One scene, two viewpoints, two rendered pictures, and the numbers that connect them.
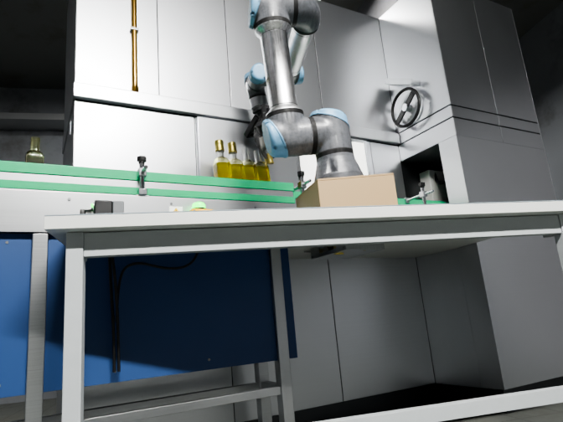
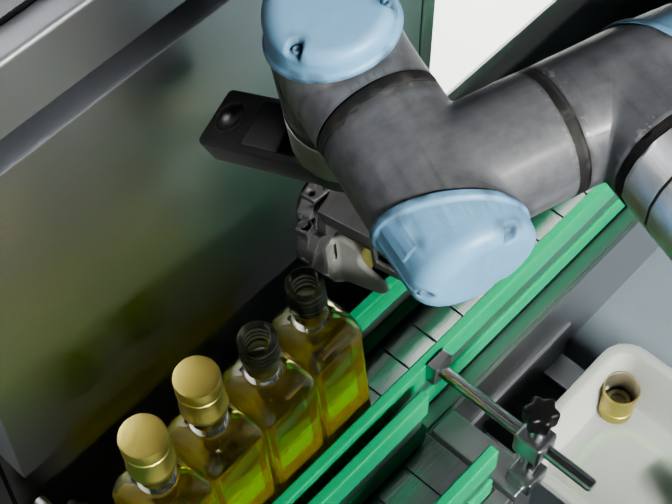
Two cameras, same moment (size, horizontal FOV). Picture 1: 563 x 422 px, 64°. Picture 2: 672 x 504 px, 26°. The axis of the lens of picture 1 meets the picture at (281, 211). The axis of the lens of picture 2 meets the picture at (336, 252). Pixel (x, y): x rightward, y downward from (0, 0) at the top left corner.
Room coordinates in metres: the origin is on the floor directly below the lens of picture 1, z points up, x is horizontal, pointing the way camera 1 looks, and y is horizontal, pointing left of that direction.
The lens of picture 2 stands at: (1.21, 0.23, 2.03)
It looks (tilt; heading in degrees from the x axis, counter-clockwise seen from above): 56 degrees down; 342
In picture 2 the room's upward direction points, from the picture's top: straight up
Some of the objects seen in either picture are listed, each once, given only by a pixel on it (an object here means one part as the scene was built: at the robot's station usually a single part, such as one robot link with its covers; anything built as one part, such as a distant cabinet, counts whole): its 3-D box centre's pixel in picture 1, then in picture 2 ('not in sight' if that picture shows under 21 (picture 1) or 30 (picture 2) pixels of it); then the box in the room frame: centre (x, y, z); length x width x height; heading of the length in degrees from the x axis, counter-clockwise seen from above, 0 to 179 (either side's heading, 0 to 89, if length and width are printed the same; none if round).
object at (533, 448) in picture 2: (299, 188); (510, 427); (1.69, -0.08, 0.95); 0.17 x 0.03 x 0.12; 30
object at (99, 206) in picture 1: (106, 218); not in sight; (1.28, 0.51, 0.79); 0.08 x 0.08 x 0.08; 30
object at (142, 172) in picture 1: (143, 173); not in sight; (1.36, 0.42, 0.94); 0.07 x 0.04 x 0.13; 30
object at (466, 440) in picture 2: not in sight; (482, 467); (1.71, -0.07, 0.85); 0.09 x 0.04 x 0.07; 30
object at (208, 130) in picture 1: (291, 165); (394, 10); (1.99, -0.07, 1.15); 0.90 x 0.03 x 0.34; 120
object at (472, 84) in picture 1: (458, 81); not in sight; (2.36, -1.07, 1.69); 0.70 x 0.37 x 0.89; 120
